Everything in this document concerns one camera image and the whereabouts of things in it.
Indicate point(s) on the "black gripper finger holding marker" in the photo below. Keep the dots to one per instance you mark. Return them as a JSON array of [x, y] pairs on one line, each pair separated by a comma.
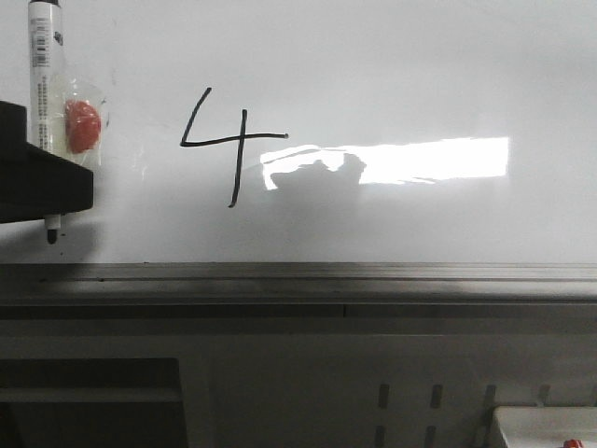
[[35, 183]]

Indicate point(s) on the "white whiteboard with aluminium frame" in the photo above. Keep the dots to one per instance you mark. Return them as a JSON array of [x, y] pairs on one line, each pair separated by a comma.
[[324, 156]]

